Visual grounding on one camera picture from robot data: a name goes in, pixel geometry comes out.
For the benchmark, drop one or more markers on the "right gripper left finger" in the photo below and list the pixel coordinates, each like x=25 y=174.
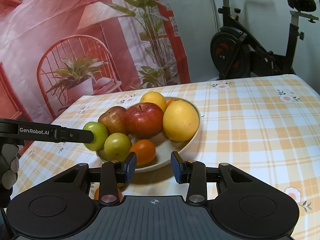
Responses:
x=113 y=173

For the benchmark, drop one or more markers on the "black exercise bike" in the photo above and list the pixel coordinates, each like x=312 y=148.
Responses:
x=268 y=21

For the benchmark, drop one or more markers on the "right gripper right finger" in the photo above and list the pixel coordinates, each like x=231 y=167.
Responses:
x=192 y=173

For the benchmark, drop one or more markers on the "cream round plate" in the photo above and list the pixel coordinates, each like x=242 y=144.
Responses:
x=164 y=148

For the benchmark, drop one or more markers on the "brownish red apple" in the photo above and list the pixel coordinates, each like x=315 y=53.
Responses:
x=113 y=120

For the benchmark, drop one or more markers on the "yellow-green fruit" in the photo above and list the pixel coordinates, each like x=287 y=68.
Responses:
x=116 y=147

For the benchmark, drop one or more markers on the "gloved left hand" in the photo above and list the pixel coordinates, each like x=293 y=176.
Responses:
x=9 y=171

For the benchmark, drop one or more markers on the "large yellow grapefruit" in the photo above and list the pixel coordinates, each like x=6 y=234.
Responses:
x=180 y=121

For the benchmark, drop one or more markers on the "green apple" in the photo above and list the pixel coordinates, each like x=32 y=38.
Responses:
x=100 y=133

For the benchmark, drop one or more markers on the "bright red apple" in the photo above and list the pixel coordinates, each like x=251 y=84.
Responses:
x=144 y=120

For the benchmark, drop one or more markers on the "small yellow lemon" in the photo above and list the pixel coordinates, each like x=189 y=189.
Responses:
x=156 y=98

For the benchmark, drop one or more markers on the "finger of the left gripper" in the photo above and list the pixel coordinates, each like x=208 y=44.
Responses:
x=76 y=135

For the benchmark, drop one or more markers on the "red printed backdrop curtain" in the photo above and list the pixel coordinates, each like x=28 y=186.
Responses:
x=55 y=51

